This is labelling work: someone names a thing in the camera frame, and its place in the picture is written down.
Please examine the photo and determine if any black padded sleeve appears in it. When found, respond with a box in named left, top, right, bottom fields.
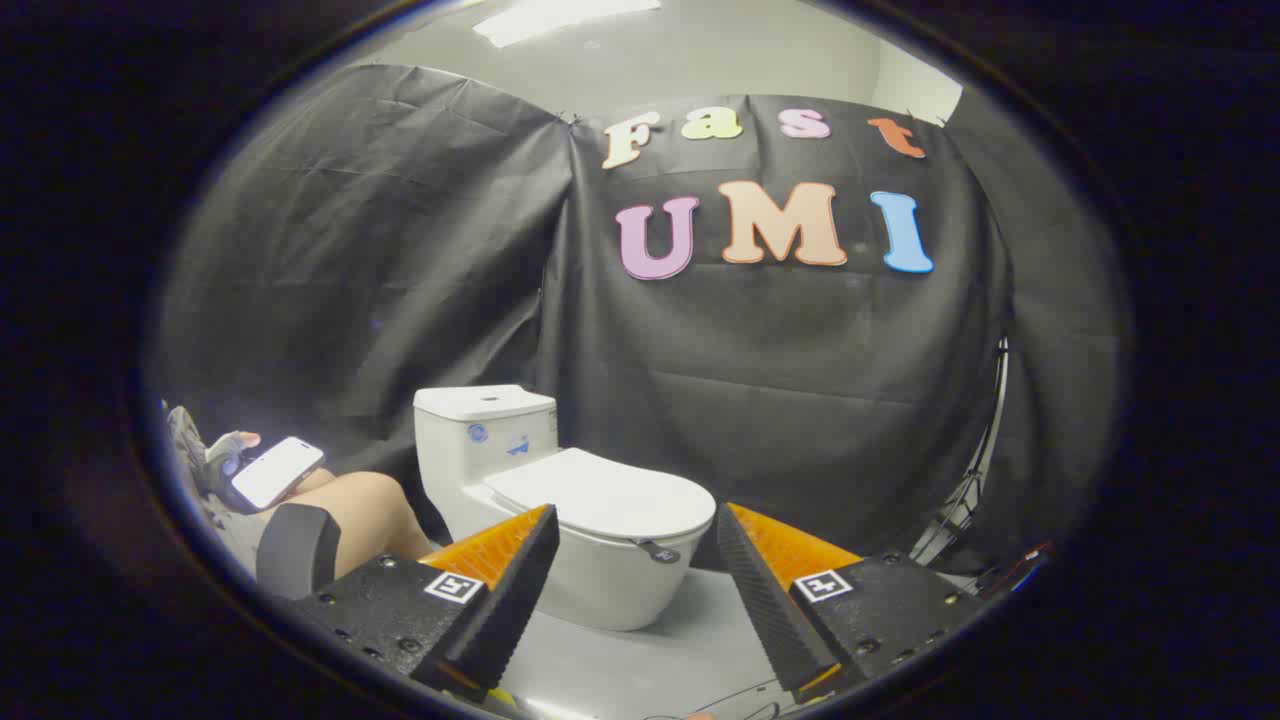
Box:
left=256, top=503, right=342, bottom=599

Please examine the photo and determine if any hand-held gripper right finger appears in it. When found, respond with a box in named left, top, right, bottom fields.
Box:
left=716, top=502, right=986, bottom=704

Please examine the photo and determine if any thin black floor cable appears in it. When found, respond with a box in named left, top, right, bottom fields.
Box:
left=640, top=680, right=796, bottom=720

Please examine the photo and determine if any white smartphone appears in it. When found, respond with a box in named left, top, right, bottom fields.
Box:
left=231, top=437, right=326, bottom=511

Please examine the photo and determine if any black backdrop cloth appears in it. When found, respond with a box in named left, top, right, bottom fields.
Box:
left=150, top=63, right=1126, bottom=581

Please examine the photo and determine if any white ceramic toilet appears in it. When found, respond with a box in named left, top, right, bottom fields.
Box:
left=413, top=384, right=717, bottom=632

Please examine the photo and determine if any red cable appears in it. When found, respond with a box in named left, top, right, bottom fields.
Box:
left=975, top=543, right=1053, bottom=598

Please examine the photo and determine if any white toilet lid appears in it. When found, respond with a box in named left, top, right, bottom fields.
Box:
left=484, top=447, right=717, bottom=546

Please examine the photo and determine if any ceiling light panel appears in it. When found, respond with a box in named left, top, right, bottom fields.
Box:
left=472, top=0, right=663, bottom=48

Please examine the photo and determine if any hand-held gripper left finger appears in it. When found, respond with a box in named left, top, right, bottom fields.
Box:
left=290, top=503, right=561, bottom=704

